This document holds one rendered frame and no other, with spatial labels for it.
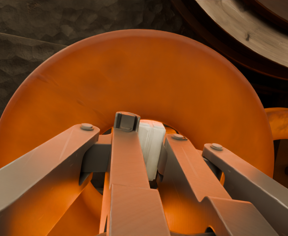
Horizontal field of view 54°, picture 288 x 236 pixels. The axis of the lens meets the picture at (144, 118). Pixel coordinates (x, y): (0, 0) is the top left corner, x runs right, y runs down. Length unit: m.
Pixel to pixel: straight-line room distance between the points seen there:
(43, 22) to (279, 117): 0.36
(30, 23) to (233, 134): 0.39
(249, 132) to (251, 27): 0.18
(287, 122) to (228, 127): 0.20
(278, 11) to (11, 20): 0.37
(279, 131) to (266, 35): 0.11
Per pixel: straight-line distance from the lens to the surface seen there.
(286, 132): 0.35
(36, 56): 0.42
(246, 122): 0.16
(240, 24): 0.33
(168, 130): 0.17
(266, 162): 0.17
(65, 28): 0.47
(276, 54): 0.34
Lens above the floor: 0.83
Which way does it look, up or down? 5 degrees down
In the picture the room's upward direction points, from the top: 11 degrees clockwise
